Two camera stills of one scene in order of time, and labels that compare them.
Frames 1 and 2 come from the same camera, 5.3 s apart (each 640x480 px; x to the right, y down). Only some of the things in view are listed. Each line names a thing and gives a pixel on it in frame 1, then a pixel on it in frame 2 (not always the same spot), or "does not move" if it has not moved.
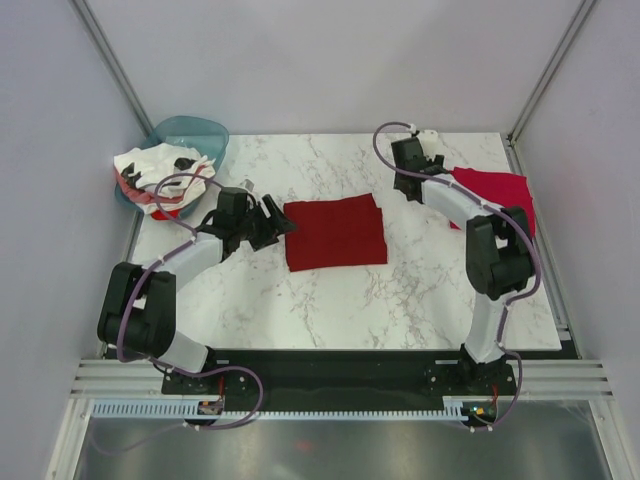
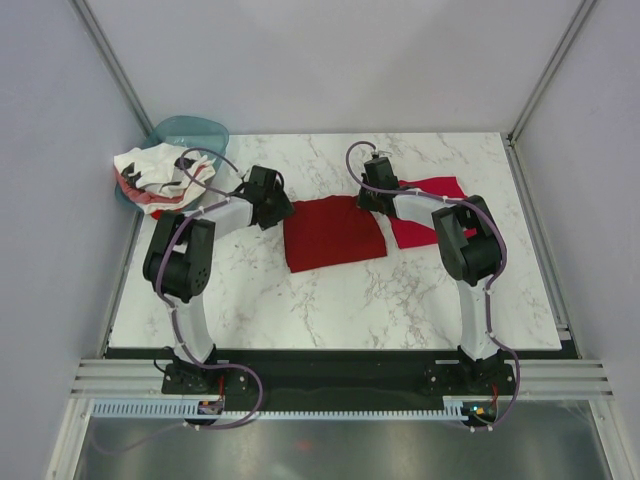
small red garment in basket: (159, 215) does not move
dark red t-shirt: (335, 233) does not move
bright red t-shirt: (504, 190) → (412, 234)
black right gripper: (439, 161) → (362, 203)
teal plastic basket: (208, 137) does not move
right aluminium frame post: (583, 10) does not move
